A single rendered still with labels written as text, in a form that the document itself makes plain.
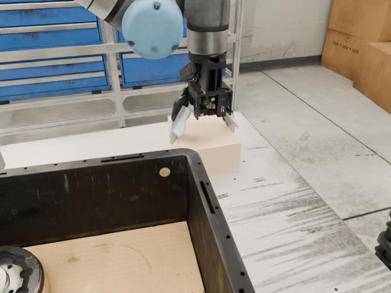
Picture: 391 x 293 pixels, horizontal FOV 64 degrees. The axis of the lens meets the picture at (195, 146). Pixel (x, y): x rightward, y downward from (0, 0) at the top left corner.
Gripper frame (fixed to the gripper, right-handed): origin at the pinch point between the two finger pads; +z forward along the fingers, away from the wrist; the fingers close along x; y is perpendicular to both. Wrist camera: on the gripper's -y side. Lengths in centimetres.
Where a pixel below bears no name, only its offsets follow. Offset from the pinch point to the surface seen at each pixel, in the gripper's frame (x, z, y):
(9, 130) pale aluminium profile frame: -80, 63, -139
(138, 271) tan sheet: -19.0, -7.8, 36.0
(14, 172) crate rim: -29.3, -17.7, 28.4
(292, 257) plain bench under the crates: 5.0, 5.1, 31.2
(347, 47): 209, 47, -189
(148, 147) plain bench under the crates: -11.4, 5.3, -7.5
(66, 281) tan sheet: -26.4, -7.8, 34.8
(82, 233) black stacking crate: -24.5, -8.3, 29.3
